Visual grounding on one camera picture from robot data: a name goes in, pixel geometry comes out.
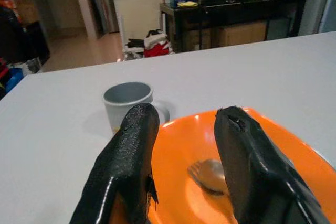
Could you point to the orange plate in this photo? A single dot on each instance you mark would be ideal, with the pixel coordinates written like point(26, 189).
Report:
point(183, 150)

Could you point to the grey mug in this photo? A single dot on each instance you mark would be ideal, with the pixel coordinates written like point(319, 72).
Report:
point(118, 103)

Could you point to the yellow cloth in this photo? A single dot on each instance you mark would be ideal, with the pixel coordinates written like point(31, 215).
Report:
point(187, 4)

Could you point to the blue box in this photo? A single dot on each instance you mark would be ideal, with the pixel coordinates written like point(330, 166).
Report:
point(11, 79)

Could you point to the black bag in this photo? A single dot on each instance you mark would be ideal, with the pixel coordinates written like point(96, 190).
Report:
point(18, 40)

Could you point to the black shelf table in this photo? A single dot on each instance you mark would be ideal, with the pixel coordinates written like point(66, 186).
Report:
point(231, 11)

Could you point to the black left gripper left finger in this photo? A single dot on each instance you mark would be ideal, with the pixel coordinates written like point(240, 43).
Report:
point(126, 155)

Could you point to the cardboard box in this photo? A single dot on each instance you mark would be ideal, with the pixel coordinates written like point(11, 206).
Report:
point(241, 33)

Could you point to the white counter cabinet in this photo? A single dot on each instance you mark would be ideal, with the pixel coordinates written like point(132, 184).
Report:
point(136, 6)

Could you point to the metal fork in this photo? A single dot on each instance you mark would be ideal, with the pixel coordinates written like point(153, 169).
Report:
point(193, 169)

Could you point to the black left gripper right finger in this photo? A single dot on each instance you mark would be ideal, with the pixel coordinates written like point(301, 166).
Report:
point(244, 155)

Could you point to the red and white clothes pile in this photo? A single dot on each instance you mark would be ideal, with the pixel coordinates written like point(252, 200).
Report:
point(156, 44)

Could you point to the metal spoon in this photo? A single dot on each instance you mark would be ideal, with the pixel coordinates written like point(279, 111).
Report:
point(212, 174)

